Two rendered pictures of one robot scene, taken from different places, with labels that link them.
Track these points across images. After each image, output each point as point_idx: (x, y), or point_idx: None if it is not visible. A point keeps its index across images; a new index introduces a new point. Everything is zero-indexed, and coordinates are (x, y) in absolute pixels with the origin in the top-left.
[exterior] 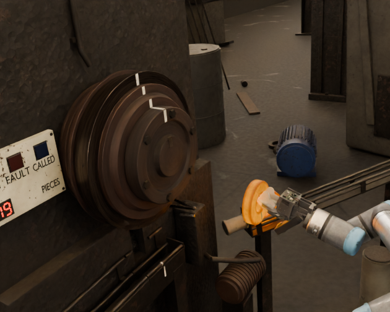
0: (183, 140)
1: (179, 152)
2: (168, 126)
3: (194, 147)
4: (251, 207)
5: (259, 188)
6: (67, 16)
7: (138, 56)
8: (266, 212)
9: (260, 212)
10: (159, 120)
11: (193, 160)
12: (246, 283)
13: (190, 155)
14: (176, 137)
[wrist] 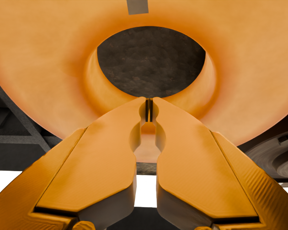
0: (260, 160)
1: None
2: (274, 174)
3: (251, 156)
4: (274, 122)
5: (152, 153)
6: None
7: None
8: (271, 176)
9: (161, 20)
10: None
11: (265, 146)
12: None
13: (267, 152)
14: (282, 175)
